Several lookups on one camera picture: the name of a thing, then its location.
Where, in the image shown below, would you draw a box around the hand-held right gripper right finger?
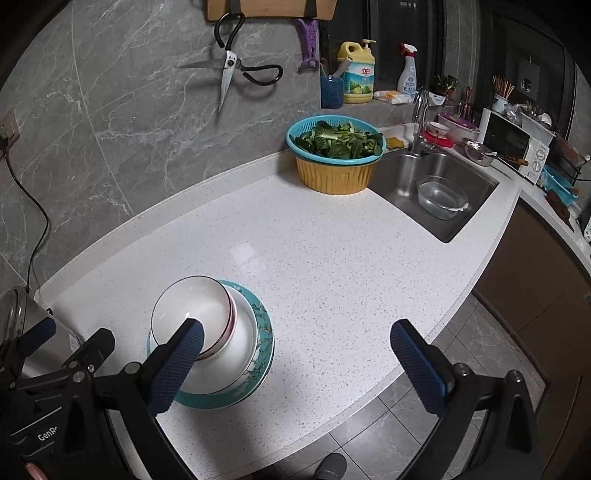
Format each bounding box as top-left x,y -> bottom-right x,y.
390,318 -> 541,480

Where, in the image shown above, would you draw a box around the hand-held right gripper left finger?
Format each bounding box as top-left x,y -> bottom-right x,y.
58,318 -> 205,480

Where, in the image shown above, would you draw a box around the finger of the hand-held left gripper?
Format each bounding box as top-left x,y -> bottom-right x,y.
16,318 -> 57,358
60,329 -> 116,374

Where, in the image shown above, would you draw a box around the large white bowl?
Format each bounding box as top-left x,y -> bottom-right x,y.
185,295 -> 259,395

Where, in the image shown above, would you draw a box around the red floral bowl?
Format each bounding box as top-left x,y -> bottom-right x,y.
151,275 -> 237,361

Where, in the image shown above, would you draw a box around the teal floral deep plate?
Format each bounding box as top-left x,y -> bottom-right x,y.
175,279 -> 275,402

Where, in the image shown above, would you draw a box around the stainless steel pot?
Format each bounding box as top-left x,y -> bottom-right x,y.
0,286 -> 86,384

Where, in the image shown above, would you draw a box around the grey slipper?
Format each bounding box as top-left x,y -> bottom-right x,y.
314,452 -> 348,480

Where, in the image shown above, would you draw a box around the brown base cabinet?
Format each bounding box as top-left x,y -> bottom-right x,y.
471,198 -> 591,416

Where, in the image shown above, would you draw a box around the clear glass bowl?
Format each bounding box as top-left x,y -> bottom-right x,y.
417,175 -> 469,220

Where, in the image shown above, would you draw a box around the stainless steel sink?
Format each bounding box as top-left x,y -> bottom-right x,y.
369,124 -> 501,244

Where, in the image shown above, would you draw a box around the yellow ribbed basin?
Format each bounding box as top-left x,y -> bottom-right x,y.
294,154 -> 379,195

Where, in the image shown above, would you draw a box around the teal plastic tray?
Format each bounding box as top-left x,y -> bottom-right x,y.
540,166 -> 578,206

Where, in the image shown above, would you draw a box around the red and white bowl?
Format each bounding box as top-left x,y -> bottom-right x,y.
425,121 -> 455,148

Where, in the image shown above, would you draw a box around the green leafy vegetables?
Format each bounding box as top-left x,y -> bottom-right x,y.
295,121 -> 384,159

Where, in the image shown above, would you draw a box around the white microwave oven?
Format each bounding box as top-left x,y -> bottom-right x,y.
478,108 -> 552,185

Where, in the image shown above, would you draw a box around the purple basin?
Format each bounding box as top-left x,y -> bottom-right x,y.
438,112 -> 481,141

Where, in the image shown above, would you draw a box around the chrome faucet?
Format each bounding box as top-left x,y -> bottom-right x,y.
411,87 -> 430,155

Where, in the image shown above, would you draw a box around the teal colander basket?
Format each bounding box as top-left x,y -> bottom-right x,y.
286,115 -> 385,164

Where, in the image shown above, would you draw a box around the small potted plant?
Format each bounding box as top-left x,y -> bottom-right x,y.
429,74 -> 459,109

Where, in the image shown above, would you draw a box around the white and yellow sponge pack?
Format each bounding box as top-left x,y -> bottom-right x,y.
373,89 -> 416,104

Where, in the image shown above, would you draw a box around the chopstick holder with chopsticks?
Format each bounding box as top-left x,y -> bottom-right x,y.
490,76 -> 514,114

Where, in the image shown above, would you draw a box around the blue cup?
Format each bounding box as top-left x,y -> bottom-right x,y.
321,76 -> 345,109

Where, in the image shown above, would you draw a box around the white spray bottle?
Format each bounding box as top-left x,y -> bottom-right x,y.
397,43 -> 419,95

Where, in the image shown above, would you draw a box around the yellow dish soap bottle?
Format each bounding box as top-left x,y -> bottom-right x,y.
337,39 -> 376,104

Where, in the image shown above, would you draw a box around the kitchen scissors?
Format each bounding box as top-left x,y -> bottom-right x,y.
178,13 -> 284,114

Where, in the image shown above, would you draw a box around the purple peeler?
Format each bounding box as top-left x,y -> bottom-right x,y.
294,18 -> 320,75

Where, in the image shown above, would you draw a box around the wooden cutting board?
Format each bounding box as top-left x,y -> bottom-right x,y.
206,0 -> 335,21

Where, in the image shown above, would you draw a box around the black plug and cable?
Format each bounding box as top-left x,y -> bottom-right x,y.
0,136 -> 51,296

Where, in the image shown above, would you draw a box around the wall power outlet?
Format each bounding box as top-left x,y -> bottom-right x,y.
0,108 -> 21,148

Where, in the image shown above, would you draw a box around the steel saucepan with handle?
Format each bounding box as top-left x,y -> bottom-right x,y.
463,138 -> 529,168

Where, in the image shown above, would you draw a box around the wall switch panel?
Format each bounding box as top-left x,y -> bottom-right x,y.
517,58 -> 541,90

